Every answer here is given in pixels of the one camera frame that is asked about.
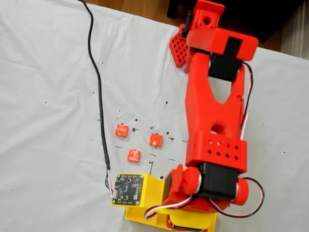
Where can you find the camera board in yellow mount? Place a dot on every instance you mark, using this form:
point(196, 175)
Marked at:
point(128, 189)

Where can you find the white baseboard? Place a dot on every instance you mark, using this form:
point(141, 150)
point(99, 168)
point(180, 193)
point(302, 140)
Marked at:
point(299, 31)

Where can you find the white plastic table cover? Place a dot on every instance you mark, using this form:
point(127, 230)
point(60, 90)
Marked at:
point(48, 84)

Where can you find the yellow three-compartment box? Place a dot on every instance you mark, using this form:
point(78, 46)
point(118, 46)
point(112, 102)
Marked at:
point(135, 215)

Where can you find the orange Starburst candy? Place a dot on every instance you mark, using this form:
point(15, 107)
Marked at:
point(134, 155)
point(156, 140)
point(121, 130)

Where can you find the black table clamp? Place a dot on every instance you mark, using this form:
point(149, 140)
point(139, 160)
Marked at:
point(186, 26)

